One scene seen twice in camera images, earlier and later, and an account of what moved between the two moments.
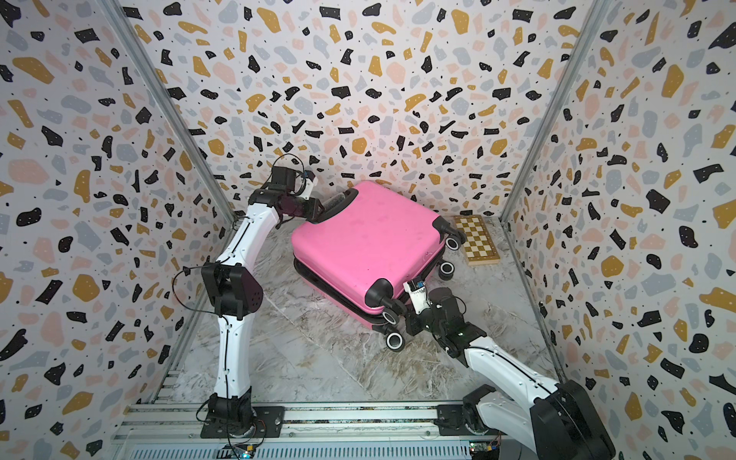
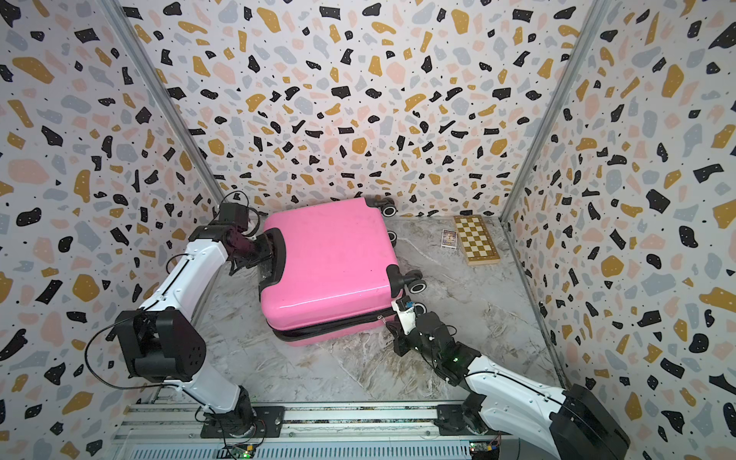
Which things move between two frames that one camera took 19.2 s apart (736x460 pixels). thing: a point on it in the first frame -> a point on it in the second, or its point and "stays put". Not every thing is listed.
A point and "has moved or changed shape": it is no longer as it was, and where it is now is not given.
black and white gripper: [418, 292] -> [405, 310]
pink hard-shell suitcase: [359, 256] has moved or changed shape
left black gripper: [316, 206] -> [267, 250]
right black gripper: [411, 322] -> [400, 338]
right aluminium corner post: [595, 15] stays put
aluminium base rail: [172, 430] stays put
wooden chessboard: [479, 246] stays put
